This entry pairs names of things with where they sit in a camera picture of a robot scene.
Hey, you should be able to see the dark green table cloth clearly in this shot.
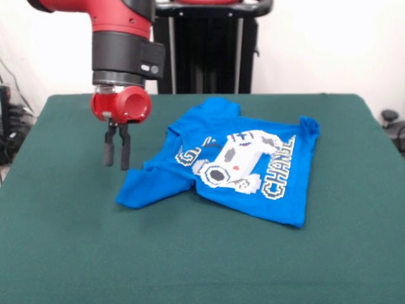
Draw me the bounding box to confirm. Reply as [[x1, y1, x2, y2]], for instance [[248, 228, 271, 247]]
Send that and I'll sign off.
[[0, 93, 405, 304]]

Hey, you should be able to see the thin grey cable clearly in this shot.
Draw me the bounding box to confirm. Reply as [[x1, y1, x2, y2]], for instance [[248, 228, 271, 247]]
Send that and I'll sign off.
[[0, 58, 35, 115]]

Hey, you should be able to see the black electronics box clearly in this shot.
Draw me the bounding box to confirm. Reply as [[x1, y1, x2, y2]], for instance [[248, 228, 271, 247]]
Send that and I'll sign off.
[[0, 84, 13, 139]]

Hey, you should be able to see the black cable tangle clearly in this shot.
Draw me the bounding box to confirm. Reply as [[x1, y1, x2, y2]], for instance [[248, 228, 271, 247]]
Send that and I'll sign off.
[[0, 104, 37, 165]]

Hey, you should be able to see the blue t-shirt with white print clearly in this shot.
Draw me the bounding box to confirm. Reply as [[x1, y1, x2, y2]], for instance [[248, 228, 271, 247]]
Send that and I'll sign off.
[[115, 96, 322, 230]]

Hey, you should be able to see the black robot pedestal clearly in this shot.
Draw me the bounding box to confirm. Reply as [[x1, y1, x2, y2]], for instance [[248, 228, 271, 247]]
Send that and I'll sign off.
[[148, 0, 273, 95]]

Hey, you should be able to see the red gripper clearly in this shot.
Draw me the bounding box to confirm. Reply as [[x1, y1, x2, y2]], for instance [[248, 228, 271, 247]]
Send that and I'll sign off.
[[90, 85, 153, 172]]

